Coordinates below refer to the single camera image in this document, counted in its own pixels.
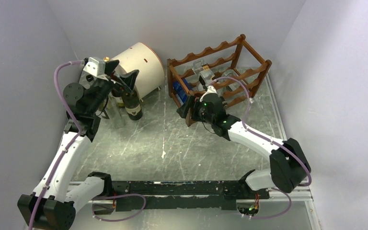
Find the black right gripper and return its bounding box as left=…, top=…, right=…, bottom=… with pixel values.
left=177, top=94, right=215, bottom=125

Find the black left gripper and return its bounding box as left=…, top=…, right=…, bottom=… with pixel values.
left=87, top=60, right=139, bottom=115

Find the blue bottle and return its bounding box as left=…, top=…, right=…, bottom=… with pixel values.
left=172, top=81, right=187, bottom=105

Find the green wine bottle white label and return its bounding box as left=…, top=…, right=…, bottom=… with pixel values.
left=121, top=91, right=143, bottom=121

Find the green wine bottle brown label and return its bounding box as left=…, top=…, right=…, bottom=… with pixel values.
left=86, top=75, right=94, bottom=82

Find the clear glass bottle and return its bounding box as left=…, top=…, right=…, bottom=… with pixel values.
left=105, top=96, right=125, bottom=128

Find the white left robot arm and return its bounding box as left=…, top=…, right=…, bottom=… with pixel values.
left=17, top=57, right=139, bottom=230

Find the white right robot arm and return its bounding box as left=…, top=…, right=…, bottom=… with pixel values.
left=176, top=93, right=311, bottom=198

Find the clear round bottle in rack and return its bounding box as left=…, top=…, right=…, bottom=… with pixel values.
left=217, top=69, right=240, bottom=97

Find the brown wooden wine rack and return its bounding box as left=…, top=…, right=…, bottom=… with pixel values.
left=167, top=34, right=272, bottom=107

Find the cream cylindrical container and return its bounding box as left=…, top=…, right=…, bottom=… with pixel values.
left=111, top=42, right=165, bottom=100

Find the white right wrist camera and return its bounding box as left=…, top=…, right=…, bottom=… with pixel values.
left=200, top=85, right=217, bottom=101

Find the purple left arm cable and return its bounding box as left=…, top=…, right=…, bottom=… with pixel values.
left=27, top=60, right=147, bottom=230

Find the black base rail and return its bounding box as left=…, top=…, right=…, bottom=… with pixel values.
left=81, top=179, right=270, bottom=213

